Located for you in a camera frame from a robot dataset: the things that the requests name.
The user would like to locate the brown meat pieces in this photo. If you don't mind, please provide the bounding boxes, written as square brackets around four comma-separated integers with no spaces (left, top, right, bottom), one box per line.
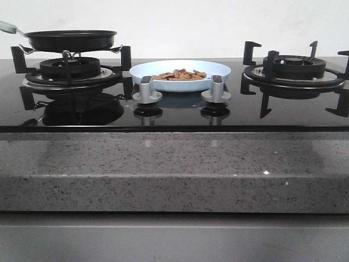
[152,68,207,81]

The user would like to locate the black frying pan green handle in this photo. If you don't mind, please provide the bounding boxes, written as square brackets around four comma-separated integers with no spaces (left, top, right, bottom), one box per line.
[1,21,117,52]

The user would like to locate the silver stove knob near pan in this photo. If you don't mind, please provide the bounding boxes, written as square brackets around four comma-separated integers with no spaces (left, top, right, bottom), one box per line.
[133,76,163,104]

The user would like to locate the silver stove knob far side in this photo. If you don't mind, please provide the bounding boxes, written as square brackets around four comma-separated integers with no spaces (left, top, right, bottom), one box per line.
[201,75,231,103]

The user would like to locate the black gas burner under pan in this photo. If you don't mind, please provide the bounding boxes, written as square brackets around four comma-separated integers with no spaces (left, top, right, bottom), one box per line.
[11,45,131,93]

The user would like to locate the black gas burner without pan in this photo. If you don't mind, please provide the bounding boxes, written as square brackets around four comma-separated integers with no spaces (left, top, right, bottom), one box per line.
[240,41,348,118]

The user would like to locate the black glass stove top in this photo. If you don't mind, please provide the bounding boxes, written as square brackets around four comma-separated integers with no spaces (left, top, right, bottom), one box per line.
[1,59,348,133]

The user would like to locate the grey cabinet front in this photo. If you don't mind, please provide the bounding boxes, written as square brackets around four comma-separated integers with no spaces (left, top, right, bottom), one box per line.
[1,213,348,261]

